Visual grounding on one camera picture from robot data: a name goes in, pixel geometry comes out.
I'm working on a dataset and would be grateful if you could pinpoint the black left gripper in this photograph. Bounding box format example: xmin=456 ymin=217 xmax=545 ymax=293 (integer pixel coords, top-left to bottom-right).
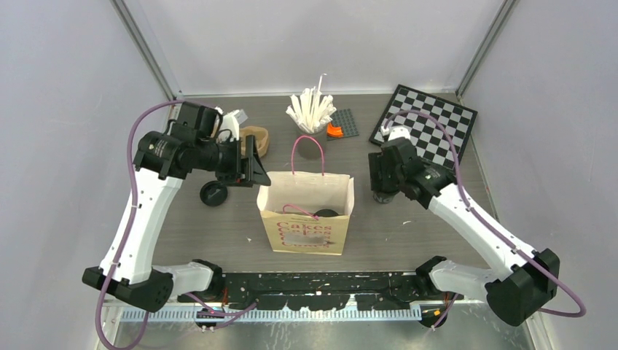
xmin=196 ymin=134 xmax=270 ymax=187

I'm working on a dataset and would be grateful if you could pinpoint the black paper coffee cup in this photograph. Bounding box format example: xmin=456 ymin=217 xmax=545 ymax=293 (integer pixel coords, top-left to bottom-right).
xmin=372 ymin=192 xmax=398 ymax=204

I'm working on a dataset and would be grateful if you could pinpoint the pink paper gift bag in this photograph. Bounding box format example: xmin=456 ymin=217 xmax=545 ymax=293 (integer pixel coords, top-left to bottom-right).
xmin=256 ymin=136 xmax=355 ymax=256

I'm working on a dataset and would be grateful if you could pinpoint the black cup lid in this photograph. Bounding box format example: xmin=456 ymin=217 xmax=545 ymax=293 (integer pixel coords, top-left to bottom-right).
xmin=199 ymin=181 xmax=229 ymax=207
xmin=313 ymin=209 xmax=339 ymax=218

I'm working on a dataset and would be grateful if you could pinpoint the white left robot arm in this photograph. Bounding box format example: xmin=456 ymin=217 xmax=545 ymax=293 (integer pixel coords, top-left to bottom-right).
xmin=82 ymin=101 xmax=271 ymax=313

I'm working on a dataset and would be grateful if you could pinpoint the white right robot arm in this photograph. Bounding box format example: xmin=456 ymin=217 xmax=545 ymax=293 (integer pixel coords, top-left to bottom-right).
xmin=368 ymin=139 xmax=560 ymax=326

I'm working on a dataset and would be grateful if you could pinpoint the black white chessboard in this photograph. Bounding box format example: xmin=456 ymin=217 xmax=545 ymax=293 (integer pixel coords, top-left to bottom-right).
xmin=369 ymin=85 xmax=477 ymax=171

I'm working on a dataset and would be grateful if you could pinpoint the grey straw holder cup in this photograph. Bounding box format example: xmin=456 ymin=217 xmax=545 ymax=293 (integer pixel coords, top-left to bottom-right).
xmin=296 ymin=127 xmax=327 ymax=160

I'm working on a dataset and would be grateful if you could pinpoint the orange black small device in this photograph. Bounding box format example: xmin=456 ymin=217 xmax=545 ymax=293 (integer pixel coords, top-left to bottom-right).
xmin=327 ymin=109 xmax=359 ymax=141

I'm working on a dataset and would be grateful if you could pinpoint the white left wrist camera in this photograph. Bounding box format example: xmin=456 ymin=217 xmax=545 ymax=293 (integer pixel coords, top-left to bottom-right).
xmin=214 ymin=109 xmax=248 ymax=142

